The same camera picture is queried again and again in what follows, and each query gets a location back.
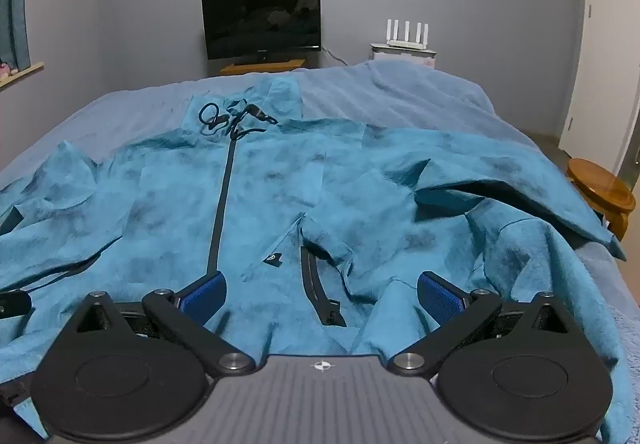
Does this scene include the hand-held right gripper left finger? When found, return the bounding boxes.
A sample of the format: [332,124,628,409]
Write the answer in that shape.
[62,271,256,380]

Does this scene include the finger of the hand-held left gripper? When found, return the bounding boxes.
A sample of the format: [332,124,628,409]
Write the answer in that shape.
[0,290,32,321]

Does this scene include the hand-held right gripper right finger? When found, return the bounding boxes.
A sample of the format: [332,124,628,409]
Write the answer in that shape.
[389,271,586,380]

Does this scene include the teal zip jacket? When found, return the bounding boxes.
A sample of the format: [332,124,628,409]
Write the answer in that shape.
[0,76,628,444]

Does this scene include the round wooden stool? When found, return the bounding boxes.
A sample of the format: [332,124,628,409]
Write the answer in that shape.
[566,158,637,241]

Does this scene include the light blue bed blanket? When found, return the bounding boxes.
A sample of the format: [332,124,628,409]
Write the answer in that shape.
[0,59,640,444]

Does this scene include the wooden window sill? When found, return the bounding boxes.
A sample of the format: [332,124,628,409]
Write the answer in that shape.
[0,61,45,87]

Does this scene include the wooden monitor stand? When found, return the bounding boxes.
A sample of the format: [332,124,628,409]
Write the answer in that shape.
[220,58,307,76]

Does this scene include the black flat screen monitor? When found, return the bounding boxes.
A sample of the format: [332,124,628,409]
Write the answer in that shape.
[201,0,322,61]

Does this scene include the white door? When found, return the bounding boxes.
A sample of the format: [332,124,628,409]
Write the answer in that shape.
[558,0,640,180]

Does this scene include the thin monitor cable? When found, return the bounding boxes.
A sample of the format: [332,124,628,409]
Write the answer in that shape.
[320,45,357,68]

